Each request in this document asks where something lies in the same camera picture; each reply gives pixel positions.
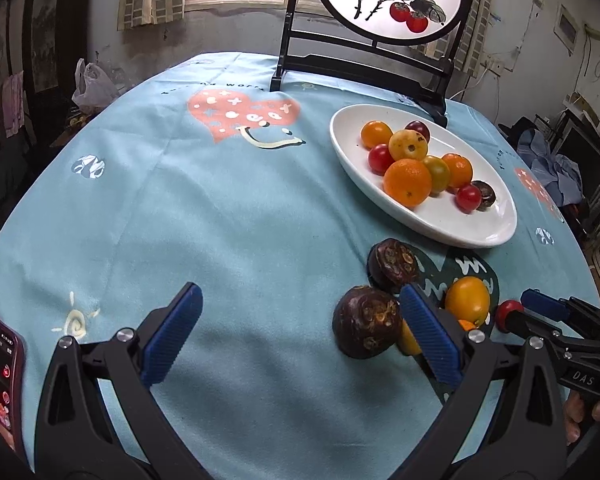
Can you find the yellow-orange tangerine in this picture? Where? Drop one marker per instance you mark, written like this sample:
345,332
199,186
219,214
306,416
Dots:
376,133

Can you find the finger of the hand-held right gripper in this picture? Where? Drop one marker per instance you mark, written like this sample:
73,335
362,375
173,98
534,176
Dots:
527,325
542,301

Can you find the person's right hand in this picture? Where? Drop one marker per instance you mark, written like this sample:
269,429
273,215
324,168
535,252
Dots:
572,417

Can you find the dark red plum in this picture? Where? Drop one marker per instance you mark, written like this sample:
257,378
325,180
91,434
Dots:
419,130

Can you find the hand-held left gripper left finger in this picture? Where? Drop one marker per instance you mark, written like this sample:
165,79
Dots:
172,332

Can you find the large orange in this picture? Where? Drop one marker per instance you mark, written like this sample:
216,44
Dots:
407,182

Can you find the pink hanging cloth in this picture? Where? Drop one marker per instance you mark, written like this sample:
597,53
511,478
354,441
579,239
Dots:
12,105

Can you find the light blue printed tablecloth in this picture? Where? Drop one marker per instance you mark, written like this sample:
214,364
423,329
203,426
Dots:
180,210

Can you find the dark passion fruit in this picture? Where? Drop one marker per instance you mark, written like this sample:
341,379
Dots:
393,265
366,321
485,194

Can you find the white oval plate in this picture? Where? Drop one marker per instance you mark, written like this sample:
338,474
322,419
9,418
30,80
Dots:
470,227

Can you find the green-yellow tangerine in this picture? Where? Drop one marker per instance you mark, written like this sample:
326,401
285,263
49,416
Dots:
437,174

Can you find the red cherry tomato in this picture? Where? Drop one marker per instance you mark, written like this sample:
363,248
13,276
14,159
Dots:
507,312
468,198
380,158

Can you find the orange tomato on table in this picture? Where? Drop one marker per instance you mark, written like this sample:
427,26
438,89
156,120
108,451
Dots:
467,300

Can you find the yellow loquat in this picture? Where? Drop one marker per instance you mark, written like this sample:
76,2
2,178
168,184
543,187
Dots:
408,145

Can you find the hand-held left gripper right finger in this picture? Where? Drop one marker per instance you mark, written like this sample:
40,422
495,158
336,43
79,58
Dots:
430,335

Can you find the white wall power strip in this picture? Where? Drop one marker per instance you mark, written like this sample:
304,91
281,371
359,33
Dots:
500,62

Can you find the white plastic bag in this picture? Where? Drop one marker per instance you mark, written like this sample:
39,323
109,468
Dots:
92,85

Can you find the pile of blue clothes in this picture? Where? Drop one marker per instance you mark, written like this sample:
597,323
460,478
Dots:
555,170

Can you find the black chair with painted disc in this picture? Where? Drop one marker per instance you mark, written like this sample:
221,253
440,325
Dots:
340,0

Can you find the white wall box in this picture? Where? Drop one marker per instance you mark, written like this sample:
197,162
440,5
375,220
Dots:
565,27

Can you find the small yellow-green plum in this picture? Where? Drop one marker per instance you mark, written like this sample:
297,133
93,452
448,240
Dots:
407,339

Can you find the dark framed wall painting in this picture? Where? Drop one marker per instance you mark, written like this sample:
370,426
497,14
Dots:
45,35

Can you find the black monitor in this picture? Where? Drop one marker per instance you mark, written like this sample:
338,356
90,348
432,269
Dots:
587,150

